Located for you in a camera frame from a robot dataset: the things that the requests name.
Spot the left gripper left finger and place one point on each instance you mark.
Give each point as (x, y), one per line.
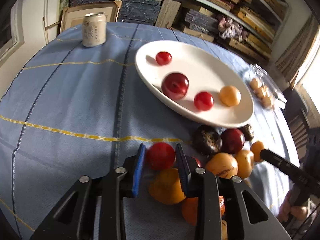
(91, 202)

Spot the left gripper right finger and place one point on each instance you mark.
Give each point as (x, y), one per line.
(246, 215)

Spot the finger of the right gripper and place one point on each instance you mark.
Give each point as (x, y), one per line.
(283, 165)

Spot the large orange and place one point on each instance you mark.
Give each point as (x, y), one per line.
(189, 209)

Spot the small orange tangerine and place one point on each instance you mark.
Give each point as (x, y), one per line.
(256, 148)

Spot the yellow pear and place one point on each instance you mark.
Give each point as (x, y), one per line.
(245, 160)

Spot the yellow apple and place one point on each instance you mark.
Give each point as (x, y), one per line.
(166, 187)

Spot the person's right hand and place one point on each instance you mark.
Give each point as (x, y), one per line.
(300, 212)

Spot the striped yellow pepino melon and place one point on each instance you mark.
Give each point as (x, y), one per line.
(223, 165)

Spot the small dark passion fruit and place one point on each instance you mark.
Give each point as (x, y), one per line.
(247, 131)

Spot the dark wooden chair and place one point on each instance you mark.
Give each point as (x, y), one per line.
(295, 113)

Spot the dark purple passion fruit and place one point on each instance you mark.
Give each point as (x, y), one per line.
(206, 140)

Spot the yellow orange round fruit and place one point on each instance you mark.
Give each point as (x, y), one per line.
(230, 96)

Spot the blue checked tablecloth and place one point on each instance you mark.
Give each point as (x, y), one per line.
(74, 111)

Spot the white oval plate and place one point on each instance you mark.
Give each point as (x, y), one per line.
(204, 72)

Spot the pink plastic bag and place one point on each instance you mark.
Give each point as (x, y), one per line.
(228, 28)

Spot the white storage shelf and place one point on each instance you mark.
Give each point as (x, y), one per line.
(260, 18)

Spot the small red cherry tomato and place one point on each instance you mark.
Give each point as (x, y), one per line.
(163, 58)

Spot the white drink can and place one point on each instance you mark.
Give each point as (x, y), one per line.
(94, 29)

